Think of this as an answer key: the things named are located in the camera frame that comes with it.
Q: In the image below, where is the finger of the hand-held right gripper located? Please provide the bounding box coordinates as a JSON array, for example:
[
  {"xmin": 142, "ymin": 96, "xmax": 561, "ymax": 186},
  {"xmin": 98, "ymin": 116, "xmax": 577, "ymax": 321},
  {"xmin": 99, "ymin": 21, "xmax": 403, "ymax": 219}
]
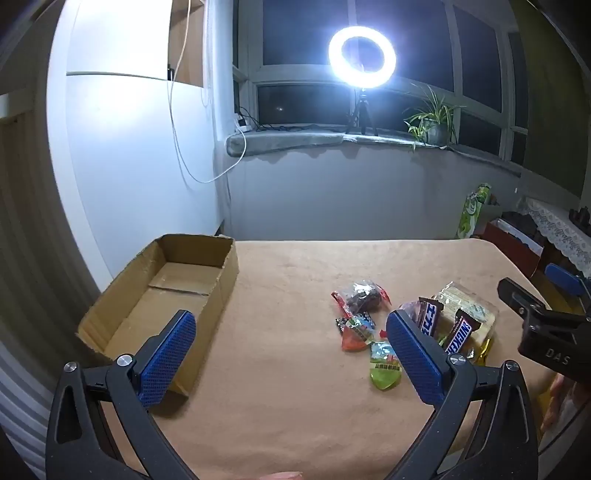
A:
[
  {"xmin": 498, "ymin": 277, "xmax": 549, "ymax": 320},
  {"xmin": 544, "ymin": 263, "xmax": 586, "ymax": 297}
]

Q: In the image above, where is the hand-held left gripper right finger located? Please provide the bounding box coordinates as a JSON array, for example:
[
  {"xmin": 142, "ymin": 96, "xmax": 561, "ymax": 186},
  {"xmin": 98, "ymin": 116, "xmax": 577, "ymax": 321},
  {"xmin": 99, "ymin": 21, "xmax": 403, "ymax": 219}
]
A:
[{"xmin": 385, "ymin": 310, "xmax": 541, "ymax": 480}]

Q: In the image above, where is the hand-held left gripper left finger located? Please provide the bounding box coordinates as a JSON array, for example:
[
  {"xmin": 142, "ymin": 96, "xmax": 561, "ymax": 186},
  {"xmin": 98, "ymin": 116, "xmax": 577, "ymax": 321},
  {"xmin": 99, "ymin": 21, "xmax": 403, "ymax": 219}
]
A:
[{"xmin": 45, "ymin": 310, "xmax": 199, "ymax": 480}]

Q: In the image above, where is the green printed snack packet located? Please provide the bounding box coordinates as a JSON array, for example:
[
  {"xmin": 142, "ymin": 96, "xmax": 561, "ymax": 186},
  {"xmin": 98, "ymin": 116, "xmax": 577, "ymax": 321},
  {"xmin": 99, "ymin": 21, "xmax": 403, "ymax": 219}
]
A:
[{"xmin": 368, "ymin": 340, "xmax": 403, "ymax": 392}]

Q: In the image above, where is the brown chocolate bar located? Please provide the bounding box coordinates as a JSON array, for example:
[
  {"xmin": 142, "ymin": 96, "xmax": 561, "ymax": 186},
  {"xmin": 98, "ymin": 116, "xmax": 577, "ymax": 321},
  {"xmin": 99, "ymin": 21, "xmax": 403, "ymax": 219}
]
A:
[
  {"xmin": 441, "ymin": 309, "xmax": 483, "ymax": 355},
  {"xmin": 418, "ymin": 296, "xmax": 445, "ymax": 337}
]

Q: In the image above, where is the orange printed snack packet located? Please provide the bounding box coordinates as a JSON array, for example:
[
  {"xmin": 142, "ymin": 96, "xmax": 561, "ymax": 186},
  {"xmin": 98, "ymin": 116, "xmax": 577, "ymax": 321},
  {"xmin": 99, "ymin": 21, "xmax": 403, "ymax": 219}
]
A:
[{"xmin": 341, "ymin": 320, "xmax": 376, "ymax": 352}]

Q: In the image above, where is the gold foil wrapper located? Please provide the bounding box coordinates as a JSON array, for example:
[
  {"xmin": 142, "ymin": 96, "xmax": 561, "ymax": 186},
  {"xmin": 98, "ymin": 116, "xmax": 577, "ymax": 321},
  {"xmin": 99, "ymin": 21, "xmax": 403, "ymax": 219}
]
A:
[{"xmin": 466, "ymin": 339, "xmax": 492, "ymax": 365}]

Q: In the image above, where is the cardboard box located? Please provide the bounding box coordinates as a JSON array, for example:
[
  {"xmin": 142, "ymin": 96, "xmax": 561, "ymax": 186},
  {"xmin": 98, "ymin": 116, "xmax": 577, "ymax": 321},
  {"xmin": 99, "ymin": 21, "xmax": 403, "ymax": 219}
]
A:
[{"xmin": 77, "ymin": 233, "xmax": 240, "ymax": 398}]

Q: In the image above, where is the person's right hand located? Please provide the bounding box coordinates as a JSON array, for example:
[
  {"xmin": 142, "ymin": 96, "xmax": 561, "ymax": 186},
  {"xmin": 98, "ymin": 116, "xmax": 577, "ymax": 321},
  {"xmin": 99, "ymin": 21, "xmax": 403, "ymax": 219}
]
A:
[{"xmin": 539, "ymin": 371, "xmax": 575, "ymax": 437}]

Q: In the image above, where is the clear sandwich cake packet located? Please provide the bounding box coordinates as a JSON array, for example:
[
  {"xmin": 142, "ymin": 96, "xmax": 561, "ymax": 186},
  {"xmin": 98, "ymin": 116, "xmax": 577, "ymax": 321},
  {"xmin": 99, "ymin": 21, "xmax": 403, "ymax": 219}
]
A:
[{"xmin": 431, "ymin": 281, "xmax": 500, "ymax": 344}]

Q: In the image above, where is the white lace cloth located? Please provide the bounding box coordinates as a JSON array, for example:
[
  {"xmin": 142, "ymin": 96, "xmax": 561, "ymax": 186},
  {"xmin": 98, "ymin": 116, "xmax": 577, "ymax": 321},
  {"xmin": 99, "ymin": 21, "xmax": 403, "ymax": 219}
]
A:
[{"xmin": 519, "ymin": 198, "xmax": 591, "ymax": 278}]

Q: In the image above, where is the green printed box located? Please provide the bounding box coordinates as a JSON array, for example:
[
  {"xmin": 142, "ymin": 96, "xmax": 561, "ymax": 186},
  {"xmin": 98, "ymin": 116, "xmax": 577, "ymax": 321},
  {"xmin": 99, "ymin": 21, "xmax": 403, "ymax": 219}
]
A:
[{"xmin": 455, "ymin": 183, "xmax": 492, "ymax": 240}]

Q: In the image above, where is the grey ribbed radiator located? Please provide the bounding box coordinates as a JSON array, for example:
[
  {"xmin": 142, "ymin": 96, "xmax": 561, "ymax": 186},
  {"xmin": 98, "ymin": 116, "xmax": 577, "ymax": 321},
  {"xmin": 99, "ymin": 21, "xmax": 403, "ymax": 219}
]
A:
[{"xmin": 0, "ymin": 342, "xmax": 56, "ymax": 467}]

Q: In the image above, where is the potted spider plant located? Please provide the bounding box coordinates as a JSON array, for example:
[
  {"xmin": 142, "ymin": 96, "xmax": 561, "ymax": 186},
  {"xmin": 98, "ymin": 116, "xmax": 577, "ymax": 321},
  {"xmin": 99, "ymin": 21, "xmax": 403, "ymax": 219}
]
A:
[{"xmin": 402, "ymin": 83, "xmax": 467, "ymax": 153}]

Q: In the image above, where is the dark curtain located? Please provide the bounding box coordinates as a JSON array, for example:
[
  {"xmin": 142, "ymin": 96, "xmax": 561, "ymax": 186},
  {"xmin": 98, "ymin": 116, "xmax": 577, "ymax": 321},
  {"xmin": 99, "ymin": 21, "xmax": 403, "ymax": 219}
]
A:
[{"xmin": 519, "ymin": 0, "xmax": 591, "ymax": 201}]

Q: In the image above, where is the white cabinet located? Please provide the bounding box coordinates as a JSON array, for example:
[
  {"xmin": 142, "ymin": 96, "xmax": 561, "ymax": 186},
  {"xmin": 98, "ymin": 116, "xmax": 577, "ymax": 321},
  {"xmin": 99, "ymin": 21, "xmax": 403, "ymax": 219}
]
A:
[{"xmin": 46, "ymin": 0, "xmax": 232, "ymax": 296}]

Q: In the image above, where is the black tripod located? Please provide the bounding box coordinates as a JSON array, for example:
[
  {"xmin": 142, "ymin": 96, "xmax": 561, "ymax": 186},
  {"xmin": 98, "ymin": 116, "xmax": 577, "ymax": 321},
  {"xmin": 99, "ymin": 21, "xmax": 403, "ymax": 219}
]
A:
[{"xmin": 344, "ymin": 90, "xmax": 380, "ymax": 137}]

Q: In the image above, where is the grey windowsill pad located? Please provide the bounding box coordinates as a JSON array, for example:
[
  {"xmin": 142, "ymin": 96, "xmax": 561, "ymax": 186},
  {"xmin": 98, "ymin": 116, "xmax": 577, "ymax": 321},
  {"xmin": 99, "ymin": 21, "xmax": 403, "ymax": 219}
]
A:
[{"xmin": 225, "ymin": 128, "xmax": 525, "ymax": 178}]

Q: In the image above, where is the white cable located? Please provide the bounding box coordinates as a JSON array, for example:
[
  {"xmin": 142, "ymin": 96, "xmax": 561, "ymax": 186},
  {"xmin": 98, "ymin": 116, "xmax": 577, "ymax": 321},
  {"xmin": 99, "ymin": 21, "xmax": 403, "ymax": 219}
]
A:
[{"xmin": 167, "ymin": 0, "xmax": 247, "ymax": 183}]

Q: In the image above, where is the window frame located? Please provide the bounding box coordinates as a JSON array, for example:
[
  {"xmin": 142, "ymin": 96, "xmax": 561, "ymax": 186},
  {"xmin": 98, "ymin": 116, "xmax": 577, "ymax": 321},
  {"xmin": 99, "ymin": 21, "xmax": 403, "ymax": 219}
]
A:
[{"xmin": 232, "ymin": 0, "xmax": 529, "ymax": 167}]

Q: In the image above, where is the ring light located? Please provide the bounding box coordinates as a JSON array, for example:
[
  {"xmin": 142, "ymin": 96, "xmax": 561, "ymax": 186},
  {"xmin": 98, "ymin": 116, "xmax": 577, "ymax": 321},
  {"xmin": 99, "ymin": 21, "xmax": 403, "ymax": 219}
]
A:
[{"xmin": 328, "ymin": 25, "xmax": 398, "ymax": 90}]

